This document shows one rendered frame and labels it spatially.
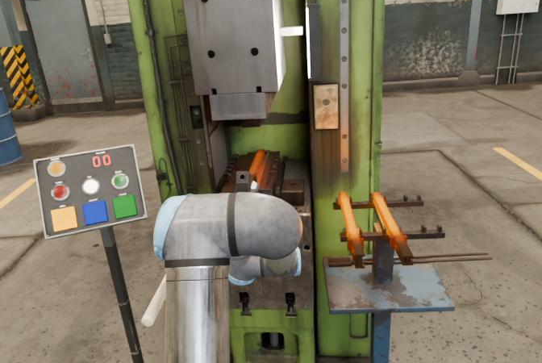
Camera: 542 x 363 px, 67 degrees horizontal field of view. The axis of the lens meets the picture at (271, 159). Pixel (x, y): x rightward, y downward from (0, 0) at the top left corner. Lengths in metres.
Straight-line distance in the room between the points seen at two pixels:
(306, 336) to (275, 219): 1.22
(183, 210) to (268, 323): 1.20
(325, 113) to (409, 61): 6.27
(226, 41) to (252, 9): 0.14
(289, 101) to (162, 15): 0.69
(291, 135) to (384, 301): 0.91
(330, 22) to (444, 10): 6.41
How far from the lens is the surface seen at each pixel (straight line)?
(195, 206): 0.74
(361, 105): 1.63
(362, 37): 1.59
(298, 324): 1.87
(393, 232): 1.30
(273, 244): 0.75
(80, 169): 1.62
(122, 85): 7.89
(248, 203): 0.73
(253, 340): 2.02
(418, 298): 1.50
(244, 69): 1.46
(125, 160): 1.61
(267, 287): 1.75
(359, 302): 1.46
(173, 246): 0.74
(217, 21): 1.46
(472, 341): 2.48
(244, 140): 2.03
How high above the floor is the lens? 1.66
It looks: 21 degrees down
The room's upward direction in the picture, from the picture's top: 4 degrees counter-clockwise
